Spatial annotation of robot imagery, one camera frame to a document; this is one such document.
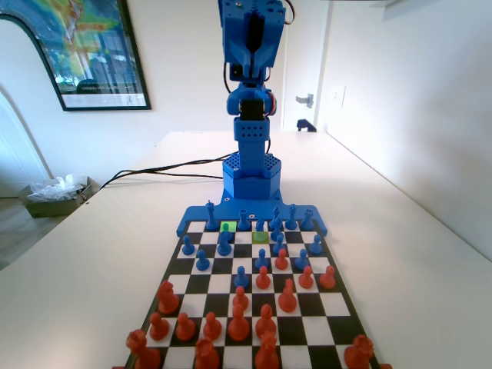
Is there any red king chess piece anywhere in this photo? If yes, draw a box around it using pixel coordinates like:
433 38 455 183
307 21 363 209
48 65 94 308
254 331 280 369

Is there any white door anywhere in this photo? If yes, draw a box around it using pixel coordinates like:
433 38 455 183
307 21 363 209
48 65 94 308
282 0 328 132

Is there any cardboard box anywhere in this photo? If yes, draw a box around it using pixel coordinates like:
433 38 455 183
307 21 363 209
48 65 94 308
18 175 101 219

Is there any black white chessboard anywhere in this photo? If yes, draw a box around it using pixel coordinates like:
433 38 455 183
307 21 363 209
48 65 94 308
125 219 381 369

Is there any framed map poster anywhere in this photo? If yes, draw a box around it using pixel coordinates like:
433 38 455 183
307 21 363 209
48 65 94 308
0 0 152 113

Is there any group of blue chess pieces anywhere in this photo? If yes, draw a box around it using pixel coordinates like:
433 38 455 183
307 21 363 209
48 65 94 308
175 191 330 238

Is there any clear plastic wrap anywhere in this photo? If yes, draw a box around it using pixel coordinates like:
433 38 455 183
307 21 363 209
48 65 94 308
27 173 90 202

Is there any blue chess king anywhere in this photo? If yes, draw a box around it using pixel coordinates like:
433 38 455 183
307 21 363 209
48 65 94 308
205 199 218 231

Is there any black power cable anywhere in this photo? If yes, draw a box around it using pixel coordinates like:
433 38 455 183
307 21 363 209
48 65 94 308
110 152 236 182
100 171 224 189

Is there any red rook chess piece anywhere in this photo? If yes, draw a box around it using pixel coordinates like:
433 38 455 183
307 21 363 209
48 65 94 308
126 329 162 369
344 334 375 369

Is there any red queen chess piece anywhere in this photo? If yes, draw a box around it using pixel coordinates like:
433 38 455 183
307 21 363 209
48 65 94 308
194 337 221 369

